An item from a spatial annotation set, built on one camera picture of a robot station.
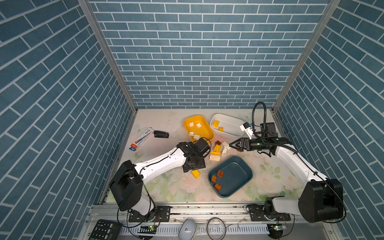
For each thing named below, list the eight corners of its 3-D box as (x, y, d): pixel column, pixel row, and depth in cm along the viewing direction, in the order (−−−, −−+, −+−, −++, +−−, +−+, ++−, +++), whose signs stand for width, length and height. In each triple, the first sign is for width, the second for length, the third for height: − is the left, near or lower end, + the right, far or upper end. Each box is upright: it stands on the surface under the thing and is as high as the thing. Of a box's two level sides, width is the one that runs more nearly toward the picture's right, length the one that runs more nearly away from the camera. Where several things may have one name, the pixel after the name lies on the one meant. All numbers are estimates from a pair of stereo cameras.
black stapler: (153, 137, 106) (152, 134, 104) (155, 132, 108) (154, 130, 106) (168, 138, 105) (167, 136, 103) (169, 134, 108) (169, 131, 105)
